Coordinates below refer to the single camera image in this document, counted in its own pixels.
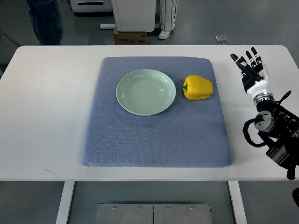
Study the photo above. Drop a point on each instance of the person in striped trousers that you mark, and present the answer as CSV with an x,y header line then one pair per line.
x,y
167,10

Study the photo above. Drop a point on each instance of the light green plate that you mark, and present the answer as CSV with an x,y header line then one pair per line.
x,y
145,92

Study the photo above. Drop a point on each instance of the person in blue jeans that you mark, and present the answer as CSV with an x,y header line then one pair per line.
x,y
47,21

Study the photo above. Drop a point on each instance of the white machine with slot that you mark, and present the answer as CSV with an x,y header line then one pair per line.
x,y
91,6

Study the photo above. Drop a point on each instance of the blue quilted mat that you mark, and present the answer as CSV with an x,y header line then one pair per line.
x,y
189,134

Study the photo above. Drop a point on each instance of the yellow bell pepper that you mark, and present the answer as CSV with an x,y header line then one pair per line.
x,y
197,88

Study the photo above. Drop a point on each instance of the white table left leg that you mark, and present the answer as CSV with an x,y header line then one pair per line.
x,y
65,202

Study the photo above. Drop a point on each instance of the white table right leg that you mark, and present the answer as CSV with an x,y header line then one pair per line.
x,y
237,203

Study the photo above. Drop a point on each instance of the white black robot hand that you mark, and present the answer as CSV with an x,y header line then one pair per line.
x,y
255,77

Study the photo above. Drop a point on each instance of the white table leg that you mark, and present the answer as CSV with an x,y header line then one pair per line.
x,y
65,202
237,203

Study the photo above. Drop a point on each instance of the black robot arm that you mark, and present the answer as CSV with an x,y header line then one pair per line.
x,y
279,130

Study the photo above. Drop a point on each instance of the brown cardboard box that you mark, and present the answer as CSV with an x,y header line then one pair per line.
x,y
130,38

